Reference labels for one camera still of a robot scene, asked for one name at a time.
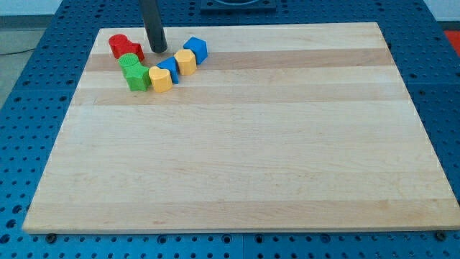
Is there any yellow hexagon block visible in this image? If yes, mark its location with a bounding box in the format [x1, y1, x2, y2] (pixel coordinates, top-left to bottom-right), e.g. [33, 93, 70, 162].
[174, 49, 197, 76]

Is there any blue triangle block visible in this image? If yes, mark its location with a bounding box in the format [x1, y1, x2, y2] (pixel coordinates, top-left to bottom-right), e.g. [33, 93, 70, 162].
[157, 56, 179, 84]

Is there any light wooden board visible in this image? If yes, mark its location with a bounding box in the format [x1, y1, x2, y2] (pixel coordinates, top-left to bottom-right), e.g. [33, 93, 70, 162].
[23, 22, 459, 234]

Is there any yellow heart block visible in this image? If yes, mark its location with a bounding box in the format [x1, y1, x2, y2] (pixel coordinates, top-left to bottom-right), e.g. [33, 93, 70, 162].
[148, 66, 173, 93]

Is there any red star block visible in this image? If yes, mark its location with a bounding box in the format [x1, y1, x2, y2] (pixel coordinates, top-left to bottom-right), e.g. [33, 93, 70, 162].
[127, 42, 144, 61]

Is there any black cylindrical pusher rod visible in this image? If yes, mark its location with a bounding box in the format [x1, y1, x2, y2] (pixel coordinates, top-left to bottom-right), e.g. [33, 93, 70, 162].
[139, 0, 167, 53]

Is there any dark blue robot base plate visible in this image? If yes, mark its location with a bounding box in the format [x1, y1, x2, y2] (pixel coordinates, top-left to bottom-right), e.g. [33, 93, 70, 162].
[198, 0, 277, 12]

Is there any green round block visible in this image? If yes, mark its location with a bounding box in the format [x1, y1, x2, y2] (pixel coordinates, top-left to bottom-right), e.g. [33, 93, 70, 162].
[118, 53, 140, 76]

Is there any green star block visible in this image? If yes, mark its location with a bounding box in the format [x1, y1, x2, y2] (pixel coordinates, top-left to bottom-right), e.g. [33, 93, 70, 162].
[124, 65, 151, 91]

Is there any red round block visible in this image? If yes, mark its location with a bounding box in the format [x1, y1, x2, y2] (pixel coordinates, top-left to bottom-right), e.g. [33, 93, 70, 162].
[109, 34, 129, 59]

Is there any blue pentagon block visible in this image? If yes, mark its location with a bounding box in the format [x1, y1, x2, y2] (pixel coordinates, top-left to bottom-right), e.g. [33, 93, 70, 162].
[183, 37, 208, 65]

